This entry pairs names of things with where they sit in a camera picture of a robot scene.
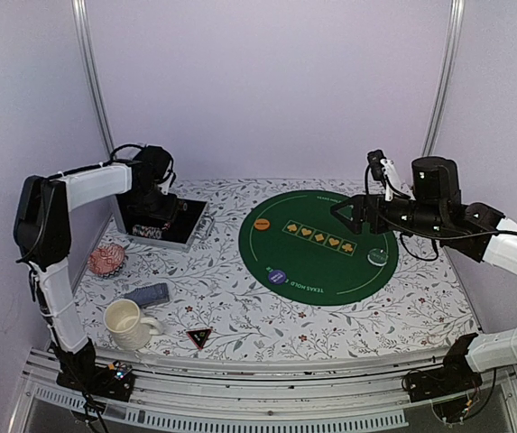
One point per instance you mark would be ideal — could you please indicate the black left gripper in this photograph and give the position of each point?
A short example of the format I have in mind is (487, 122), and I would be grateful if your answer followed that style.
(168, 212)

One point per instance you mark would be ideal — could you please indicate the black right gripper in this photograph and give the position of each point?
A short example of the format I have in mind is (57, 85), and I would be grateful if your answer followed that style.
(361, 212)

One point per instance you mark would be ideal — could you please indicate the white dealer button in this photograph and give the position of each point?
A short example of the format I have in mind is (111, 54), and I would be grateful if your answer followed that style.
(378, 257)

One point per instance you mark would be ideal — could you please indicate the orange big blind button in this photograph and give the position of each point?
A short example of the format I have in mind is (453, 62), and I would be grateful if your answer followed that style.
(261, 224)

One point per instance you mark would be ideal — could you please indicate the blue small blind button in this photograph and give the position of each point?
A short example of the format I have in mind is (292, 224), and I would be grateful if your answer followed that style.
(277, 277)

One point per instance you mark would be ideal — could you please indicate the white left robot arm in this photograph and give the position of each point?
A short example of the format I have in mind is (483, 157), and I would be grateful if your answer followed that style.
(140, 187)

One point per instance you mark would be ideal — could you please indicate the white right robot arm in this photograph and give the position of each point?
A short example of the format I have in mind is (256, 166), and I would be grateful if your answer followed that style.
(435, 210)

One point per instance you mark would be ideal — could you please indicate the poker chip row front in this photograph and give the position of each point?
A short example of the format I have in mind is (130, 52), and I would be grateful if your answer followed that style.
(148, 232)

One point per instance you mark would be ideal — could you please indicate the aluminium poker chip case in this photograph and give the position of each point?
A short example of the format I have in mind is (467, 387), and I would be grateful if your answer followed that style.
(192, 222)

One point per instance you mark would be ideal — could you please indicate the blue playing card deck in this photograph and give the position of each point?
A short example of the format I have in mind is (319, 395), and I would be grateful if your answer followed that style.
(149, 295)

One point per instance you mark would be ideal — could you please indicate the round green poker mat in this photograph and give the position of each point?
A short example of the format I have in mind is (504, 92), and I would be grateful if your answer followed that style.
(325, 263)

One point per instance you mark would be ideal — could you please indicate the floral white table mat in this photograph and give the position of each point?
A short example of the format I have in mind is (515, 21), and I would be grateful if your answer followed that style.
(421, 308)

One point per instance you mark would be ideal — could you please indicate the cream ceramic mug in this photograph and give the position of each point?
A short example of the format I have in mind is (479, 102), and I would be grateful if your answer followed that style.
(129, 327)

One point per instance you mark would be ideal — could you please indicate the black triangular marker tag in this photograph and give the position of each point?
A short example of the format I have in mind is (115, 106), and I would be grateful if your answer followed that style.
(199, 337)

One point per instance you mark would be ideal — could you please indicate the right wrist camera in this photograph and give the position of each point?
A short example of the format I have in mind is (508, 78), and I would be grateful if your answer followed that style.
(382, 169)

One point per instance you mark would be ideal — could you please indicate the aluminium front rail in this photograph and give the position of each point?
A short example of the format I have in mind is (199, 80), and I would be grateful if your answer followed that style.
(173, 394)

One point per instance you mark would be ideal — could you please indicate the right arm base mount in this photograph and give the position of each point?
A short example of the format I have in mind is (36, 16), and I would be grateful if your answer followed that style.
(452, 377)

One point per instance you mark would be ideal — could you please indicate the left aluminium frame post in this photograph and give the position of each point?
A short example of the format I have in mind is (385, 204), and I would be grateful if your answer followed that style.
(80, 14)

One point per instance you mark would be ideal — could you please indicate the aluminium frame post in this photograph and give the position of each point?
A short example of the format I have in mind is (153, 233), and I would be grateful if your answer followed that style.
(451, 47)
(80, 14)

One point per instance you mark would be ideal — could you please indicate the right aluminium frame post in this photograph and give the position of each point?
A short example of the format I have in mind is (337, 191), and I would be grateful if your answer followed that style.
(451, 47)

